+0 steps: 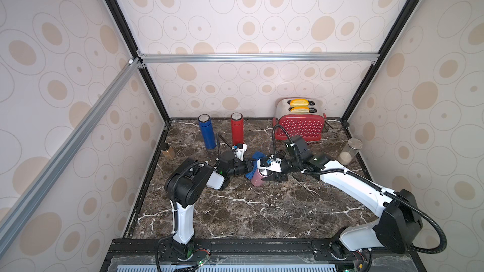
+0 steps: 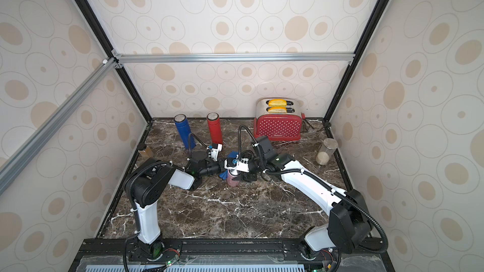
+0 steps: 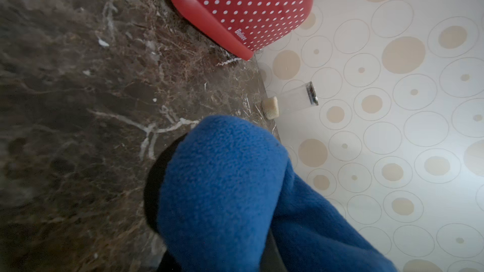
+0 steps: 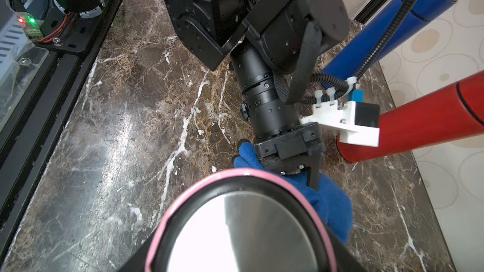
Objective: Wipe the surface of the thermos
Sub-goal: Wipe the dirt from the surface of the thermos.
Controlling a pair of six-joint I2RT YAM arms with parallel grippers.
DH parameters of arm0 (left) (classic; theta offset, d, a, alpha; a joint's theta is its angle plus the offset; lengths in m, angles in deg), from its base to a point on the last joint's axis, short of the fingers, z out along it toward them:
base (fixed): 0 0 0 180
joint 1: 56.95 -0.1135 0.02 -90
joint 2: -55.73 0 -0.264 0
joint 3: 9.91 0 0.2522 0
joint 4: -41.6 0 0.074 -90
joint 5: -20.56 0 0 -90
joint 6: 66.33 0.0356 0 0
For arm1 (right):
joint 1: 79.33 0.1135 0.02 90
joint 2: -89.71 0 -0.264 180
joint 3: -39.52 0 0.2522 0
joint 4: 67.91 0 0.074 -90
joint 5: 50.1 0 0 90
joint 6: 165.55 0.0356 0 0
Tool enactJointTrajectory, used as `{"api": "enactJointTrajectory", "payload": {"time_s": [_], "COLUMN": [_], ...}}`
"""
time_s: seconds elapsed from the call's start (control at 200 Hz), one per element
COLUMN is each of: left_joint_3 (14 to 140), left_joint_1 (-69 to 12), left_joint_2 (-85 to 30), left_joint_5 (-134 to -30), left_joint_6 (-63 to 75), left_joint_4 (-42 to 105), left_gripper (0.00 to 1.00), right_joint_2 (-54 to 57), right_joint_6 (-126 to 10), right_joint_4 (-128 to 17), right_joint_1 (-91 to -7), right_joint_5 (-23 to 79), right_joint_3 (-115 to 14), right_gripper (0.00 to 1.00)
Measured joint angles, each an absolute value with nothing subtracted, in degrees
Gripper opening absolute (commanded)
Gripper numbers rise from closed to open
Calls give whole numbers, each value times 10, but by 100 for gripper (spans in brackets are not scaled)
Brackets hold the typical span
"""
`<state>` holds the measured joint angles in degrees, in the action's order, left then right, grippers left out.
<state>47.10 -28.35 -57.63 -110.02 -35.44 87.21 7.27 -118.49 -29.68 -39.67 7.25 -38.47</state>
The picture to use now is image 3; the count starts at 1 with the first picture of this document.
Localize glass jar with powder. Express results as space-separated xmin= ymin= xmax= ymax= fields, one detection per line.
xmin=262 ymin=82 xmax=319 ymax=120

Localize red polka dot toaster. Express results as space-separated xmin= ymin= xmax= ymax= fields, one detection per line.
xmin=170 ymin=0 xmax=313 ymax=60

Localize blue cleaning cloth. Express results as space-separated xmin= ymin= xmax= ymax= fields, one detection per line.
xmin=144 ymin=115 xmax=396 ymax=271

